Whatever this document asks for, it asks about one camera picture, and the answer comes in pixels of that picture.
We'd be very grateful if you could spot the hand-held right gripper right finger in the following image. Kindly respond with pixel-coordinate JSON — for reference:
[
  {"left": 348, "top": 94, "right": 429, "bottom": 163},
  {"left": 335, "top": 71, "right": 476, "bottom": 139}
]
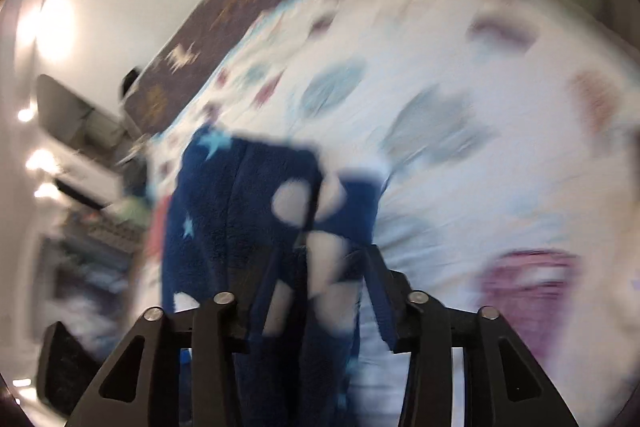
[{"left": 365, "top": 246, "right": 578, "bottom": 427}]

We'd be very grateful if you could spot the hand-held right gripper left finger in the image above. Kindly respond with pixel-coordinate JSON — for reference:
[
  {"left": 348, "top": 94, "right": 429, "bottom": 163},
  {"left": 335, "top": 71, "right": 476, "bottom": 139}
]
[{"left": 67, "top": 251, "right": 282, "bottom": 427}]

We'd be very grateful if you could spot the pink folded cloth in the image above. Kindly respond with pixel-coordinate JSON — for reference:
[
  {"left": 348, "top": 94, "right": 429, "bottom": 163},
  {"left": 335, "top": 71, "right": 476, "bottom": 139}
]
[{"left": 147, "top": 202, "right": 168, "bottom": 268}]

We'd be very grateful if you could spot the white seashell print quilt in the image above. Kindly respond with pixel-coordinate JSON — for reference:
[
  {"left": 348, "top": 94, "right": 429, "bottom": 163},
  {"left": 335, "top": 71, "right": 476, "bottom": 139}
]
[{"left": 135, "top": 0, "right": 640, "bottom": 427}]

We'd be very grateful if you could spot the blue fleece pajama top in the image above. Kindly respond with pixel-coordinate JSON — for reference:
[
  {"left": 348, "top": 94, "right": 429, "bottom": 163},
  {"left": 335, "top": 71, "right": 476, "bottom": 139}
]
[{"left": 160, "top": 127, "right": 391, "bottom": 427}]

